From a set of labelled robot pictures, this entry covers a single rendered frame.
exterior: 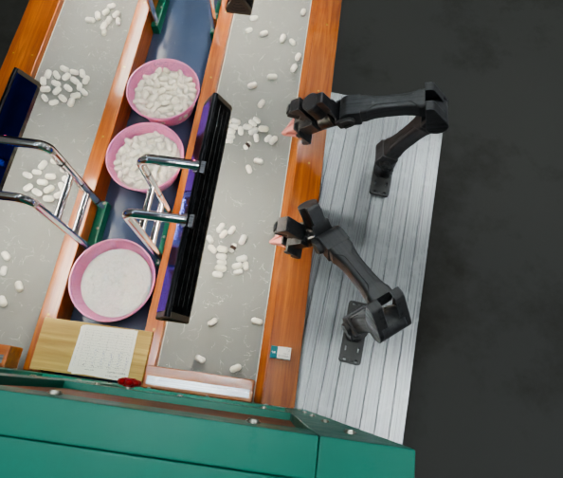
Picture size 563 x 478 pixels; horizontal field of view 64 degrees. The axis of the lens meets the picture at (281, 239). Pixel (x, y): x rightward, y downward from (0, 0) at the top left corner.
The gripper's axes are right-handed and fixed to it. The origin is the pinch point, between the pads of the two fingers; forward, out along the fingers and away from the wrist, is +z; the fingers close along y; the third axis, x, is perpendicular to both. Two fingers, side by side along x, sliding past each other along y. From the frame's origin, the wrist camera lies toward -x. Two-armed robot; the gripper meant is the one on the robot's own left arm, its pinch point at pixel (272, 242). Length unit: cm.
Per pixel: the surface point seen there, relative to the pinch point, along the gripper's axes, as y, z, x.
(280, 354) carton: 31.6, -0.6, 9.8
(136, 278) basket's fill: 14.0, 40.0, -17.6
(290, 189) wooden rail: -22.9, 3.9, 9.0
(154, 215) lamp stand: 6.4, 4.0, -38.4
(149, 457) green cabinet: 49, -59, -72
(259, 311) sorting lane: 19.2, 8.5, 7.9
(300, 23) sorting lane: -97, 9, 7
